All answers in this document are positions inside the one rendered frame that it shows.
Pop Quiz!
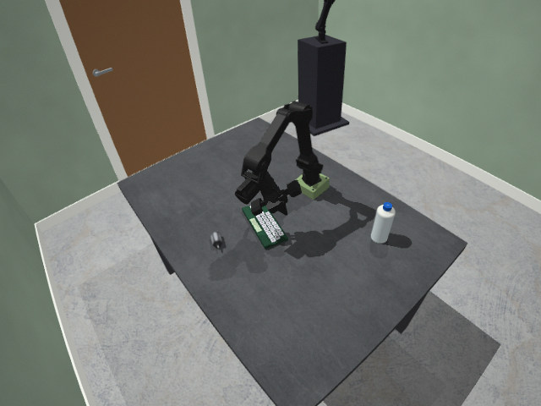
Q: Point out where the green keyboard case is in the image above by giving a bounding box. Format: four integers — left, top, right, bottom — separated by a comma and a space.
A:
242, 206, 288, 249

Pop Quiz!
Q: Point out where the white plastic bottle with blue cap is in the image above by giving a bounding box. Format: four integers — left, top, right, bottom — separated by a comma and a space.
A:
371, 202, 396, 244

